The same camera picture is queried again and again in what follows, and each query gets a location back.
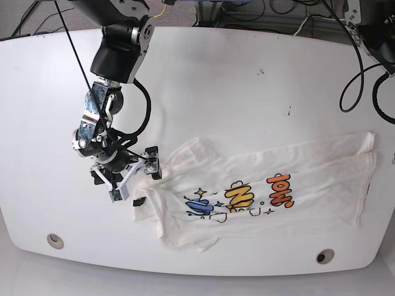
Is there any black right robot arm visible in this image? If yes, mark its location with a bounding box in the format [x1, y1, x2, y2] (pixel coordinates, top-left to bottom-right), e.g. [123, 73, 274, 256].
[72, 1, 162, 201]

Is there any table cable grommet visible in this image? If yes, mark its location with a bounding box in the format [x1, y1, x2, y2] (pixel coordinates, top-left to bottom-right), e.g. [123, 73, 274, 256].
[47, 234, 64, 250]
[316, 249, 335, 265]

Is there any left table cable grommet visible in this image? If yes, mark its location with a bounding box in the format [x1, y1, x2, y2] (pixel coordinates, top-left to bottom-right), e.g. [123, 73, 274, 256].
[47, 234, 64, 250]

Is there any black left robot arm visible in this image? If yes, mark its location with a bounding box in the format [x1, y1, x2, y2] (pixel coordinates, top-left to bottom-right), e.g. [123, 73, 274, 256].
[322, 1, 394, 125]

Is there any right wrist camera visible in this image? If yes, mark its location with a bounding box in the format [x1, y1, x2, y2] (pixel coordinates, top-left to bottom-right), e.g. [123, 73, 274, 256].
[109, 186, 129, 202]

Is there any white printed t-shirt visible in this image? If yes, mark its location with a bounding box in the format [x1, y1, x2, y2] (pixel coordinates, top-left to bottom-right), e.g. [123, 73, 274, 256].
[133, 132, 376, 252]

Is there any right table cable grommet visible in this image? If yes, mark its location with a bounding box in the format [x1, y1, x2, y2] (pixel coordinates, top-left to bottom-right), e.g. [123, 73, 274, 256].
[316, 249, 335, 265]

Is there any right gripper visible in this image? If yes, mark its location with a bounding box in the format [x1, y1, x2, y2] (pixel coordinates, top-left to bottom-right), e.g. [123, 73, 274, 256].
[90, 146, 162, 191]

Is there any yellow cable on floor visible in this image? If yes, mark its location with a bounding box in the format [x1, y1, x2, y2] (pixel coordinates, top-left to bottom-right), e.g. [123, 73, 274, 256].
[152, 2, 169, 19]

